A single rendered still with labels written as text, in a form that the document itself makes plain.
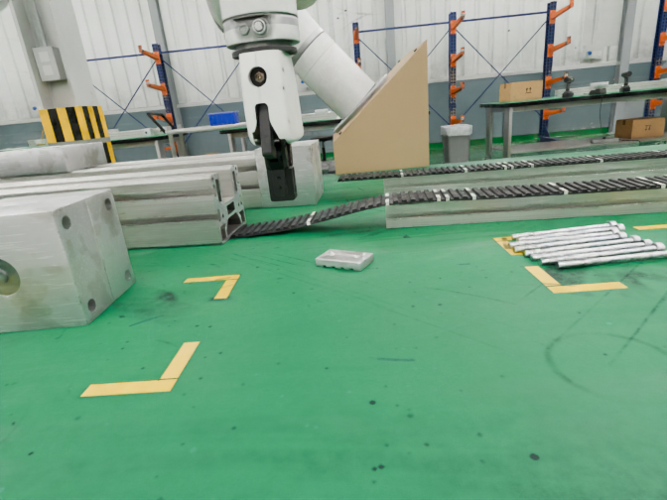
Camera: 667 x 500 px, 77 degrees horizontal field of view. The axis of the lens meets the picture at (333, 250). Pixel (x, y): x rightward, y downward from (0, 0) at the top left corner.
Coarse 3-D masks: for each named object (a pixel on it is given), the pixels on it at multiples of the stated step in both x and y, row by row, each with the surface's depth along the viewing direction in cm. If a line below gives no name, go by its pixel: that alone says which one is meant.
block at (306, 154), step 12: (300, 144) 68; (312, 144) 67; (300, 156) 66; (312, 156) 66; (264, 168) 67; (300, 168) 66; (312, 168) 66; (264, 180) 68; (300, 180) 67; (312, 180) 67; (264, 192) 68; (300, 192) 68; (312, 192) 68; (264, 204) 69; (276, 204) 69; (288, 204) 69; (300, 204) 68; (312, 204) 68
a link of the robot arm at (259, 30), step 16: (240, 16) 44; (256, 16) 44; (272, 16) 44; (288, 16) 45; (224, 32) 46; (240, 32) 44; (256, 32) 44; (272, 32) 44; (288, 32) 45; (240, 48) 46
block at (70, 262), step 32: (64, 192) 39; (96, 192) 37; (0, 224) 31; (32, 224) 31; (64, 224) 33; (96, 224) 36; (0, 256) 32; (32, 256) 32; (64, 256) 32; (96, 256) 36; (128, 256) 41; (0, 288) 33; (32, 288) 33; (64, 288) 33; (96, 288) 35; (128, 288) 41; (0, 320) 33; (32, 320) 33; (64, 320) 34
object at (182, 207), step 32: (0, 192) 52; (32, 192) 52; (128, 192) 50; (160, 192) 51; (192, 192) 51; (224, 192) 57; (128, 224) 53; (160, 224) 51; (192, 224) 51; (224, 224) 53
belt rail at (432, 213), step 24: (600, 192) 48; (624, 192) 48; (648, 192) 47; (408, 216) 52; (432, 216) 51; (456, 216) 50; (480, 216) 50; (504, 216) 50; (528, 216) 50; (552, 216) 49; (576, 216) 49
